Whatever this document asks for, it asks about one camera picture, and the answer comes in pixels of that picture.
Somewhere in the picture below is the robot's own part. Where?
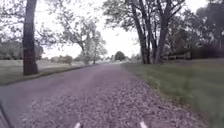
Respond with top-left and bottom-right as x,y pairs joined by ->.
73,121 -> 82,128

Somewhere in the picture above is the pale wooden rail fence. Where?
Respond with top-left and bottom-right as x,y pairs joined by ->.
163,51 -> 193,62

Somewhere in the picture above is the row of dark trees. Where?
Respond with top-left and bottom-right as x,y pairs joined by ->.
163,0 -> 224,61

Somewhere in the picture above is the small round dark tree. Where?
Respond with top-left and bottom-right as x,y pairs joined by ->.
113,50 -> 126,62

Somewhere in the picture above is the low bush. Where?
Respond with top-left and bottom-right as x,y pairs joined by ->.
49,54 -> 74,66

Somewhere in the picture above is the large forked dark tree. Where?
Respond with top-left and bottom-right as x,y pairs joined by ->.
101,0 -> 188,65

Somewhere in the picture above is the wide green grass verge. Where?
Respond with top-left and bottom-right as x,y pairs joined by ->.
121,58 -> 224,128

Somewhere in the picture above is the leaf-strewn grey asphalt path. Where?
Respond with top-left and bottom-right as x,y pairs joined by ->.
0,62 -> 208,128

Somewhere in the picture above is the tall tree with dark trunk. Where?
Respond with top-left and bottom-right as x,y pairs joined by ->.
0,0 -> 48,76

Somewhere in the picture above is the grass field with dark edge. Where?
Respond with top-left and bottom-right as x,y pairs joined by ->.
0,59 -> 111,86

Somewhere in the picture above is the small sparse leafy tree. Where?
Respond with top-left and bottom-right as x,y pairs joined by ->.
49,16 -> 108,66

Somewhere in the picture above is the dark tree line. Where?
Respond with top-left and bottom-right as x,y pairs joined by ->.
0,39 -> 44,61

